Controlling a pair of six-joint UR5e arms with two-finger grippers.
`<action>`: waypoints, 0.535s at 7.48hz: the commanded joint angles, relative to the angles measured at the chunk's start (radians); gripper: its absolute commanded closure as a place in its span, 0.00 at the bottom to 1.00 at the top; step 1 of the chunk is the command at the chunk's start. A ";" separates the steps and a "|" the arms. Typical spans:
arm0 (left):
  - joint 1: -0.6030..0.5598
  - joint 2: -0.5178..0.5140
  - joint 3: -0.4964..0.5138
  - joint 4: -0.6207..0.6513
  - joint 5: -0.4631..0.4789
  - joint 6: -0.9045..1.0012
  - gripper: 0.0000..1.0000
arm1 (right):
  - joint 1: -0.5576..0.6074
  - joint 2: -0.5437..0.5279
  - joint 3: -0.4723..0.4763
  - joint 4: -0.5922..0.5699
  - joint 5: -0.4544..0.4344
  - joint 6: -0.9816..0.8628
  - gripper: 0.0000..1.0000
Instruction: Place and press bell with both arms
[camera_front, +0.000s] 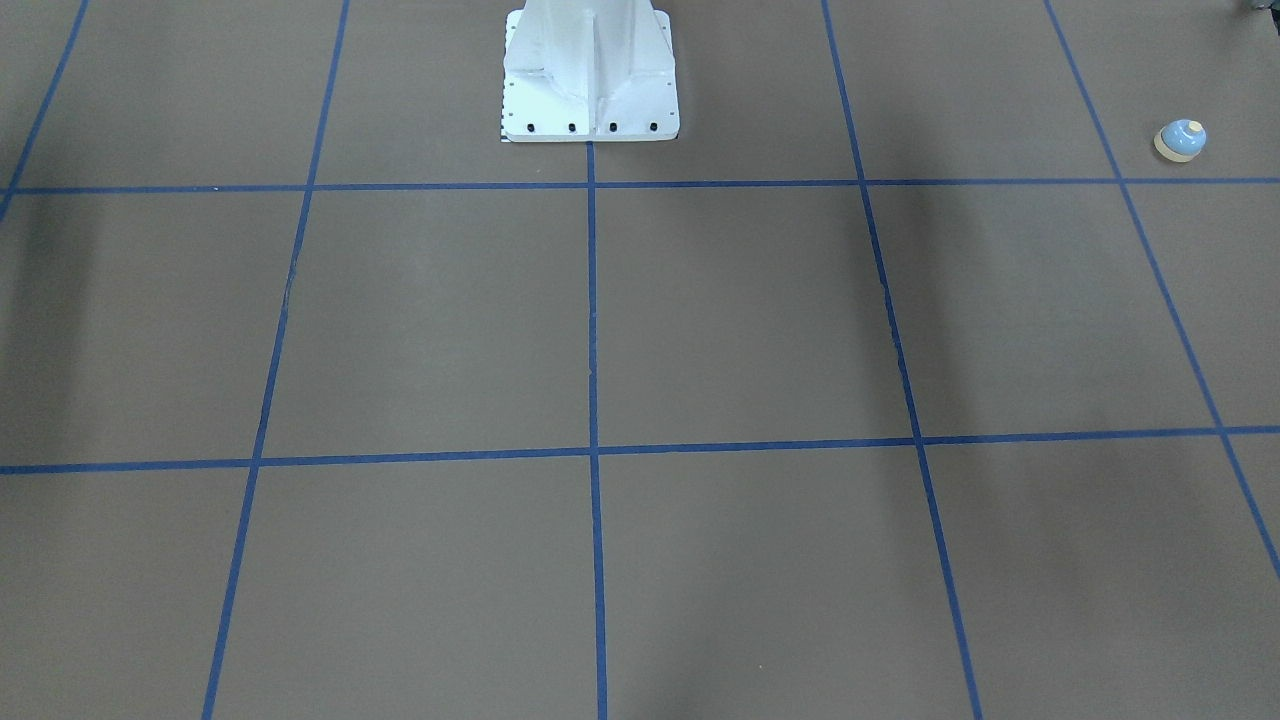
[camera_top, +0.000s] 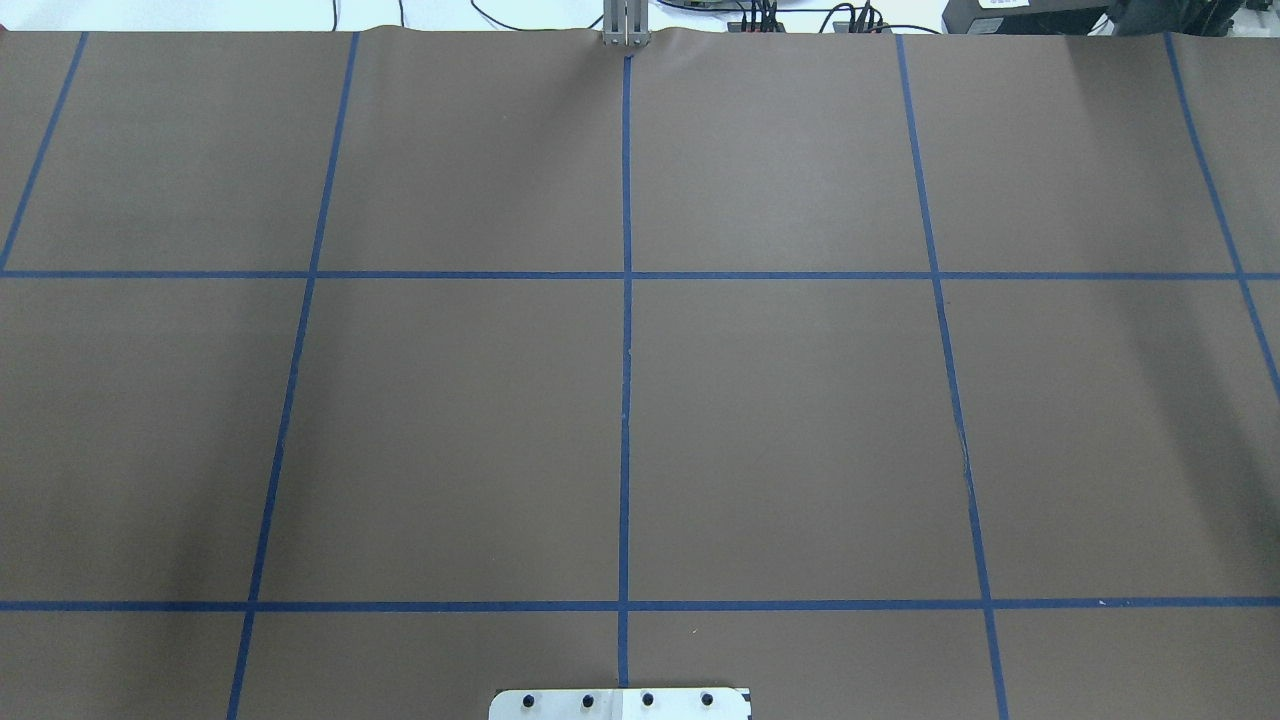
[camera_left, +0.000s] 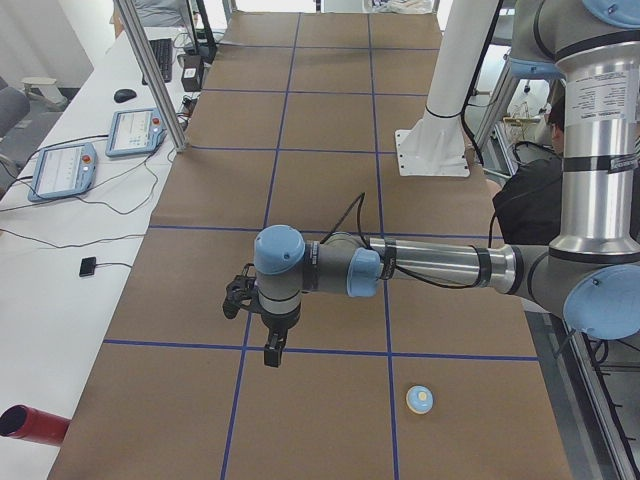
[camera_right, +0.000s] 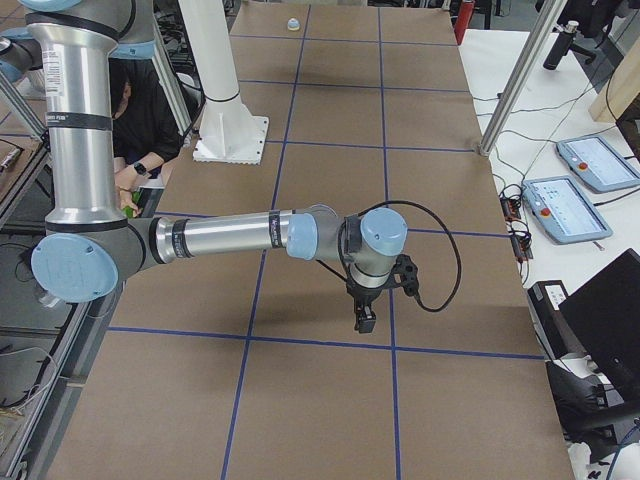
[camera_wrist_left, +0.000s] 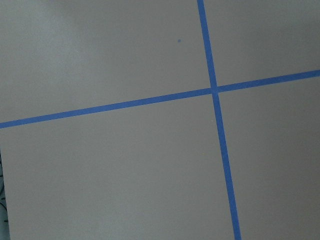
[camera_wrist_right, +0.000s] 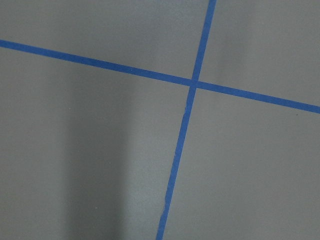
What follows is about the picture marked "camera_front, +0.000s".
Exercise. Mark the blue service bell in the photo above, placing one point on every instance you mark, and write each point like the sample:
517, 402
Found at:
1181, 141

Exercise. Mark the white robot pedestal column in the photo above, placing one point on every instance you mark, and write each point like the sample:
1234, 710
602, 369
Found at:
589, 72

